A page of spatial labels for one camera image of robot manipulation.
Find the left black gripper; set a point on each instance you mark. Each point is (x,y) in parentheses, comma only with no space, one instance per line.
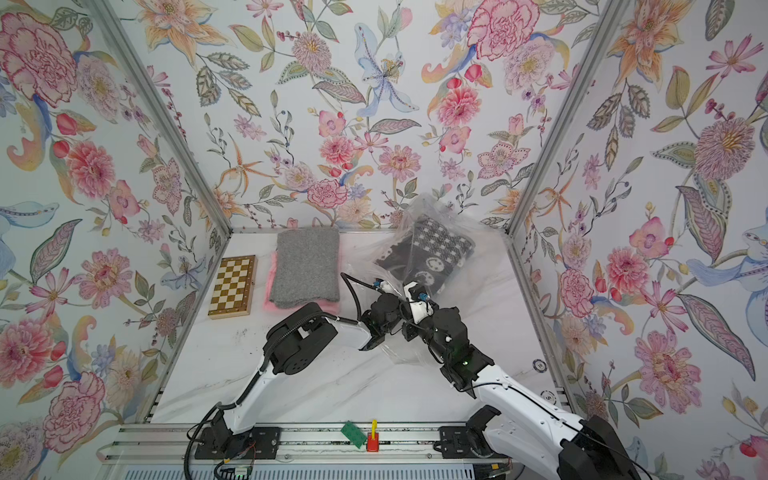
(387,308)

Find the pink blanket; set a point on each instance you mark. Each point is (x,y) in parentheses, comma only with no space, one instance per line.
(273,309)

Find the clear plastic vacuum bag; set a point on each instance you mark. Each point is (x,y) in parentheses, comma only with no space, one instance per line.
(463,288)

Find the black white patterned blanket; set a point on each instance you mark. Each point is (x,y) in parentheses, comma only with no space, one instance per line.
(428,254)

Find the grey blanket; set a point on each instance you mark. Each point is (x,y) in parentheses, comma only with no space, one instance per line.
(306,267)

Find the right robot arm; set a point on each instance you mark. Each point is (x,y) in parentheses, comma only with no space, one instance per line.
(554,443)

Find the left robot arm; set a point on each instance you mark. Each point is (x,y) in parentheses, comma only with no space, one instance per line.
(293,344)

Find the red yellow clip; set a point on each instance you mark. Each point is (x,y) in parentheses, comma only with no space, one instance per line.
(373,442)

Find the green tag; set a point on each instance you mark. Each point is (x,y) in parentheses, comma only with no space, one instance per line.
(354,434)

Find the wooden chessboard box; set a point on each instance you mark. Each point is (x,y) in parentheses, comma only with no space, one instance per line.
(233,287)

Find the small circuit board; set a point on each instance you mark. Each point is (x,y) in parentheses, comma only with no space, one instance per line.
(229,471)

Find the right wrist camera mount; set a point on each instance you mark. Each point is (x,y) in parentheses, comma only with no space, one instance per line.
(419,302)

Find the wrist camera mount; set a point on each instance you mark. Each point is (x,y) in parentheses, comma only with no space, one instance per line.
(384,286)
(419,302)

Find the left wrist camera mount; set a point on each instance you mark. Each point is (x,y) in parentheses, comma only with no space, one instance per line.
(384,286)

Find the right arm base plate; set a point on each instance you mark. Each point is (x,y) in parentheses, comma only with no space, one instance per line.
(462,442)

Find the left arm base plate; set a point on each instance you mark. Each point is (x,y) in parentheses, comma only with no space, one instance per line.
(260,443)

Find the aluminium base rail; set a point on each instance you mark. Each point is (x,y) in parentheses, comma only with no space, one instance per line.
(299,443)

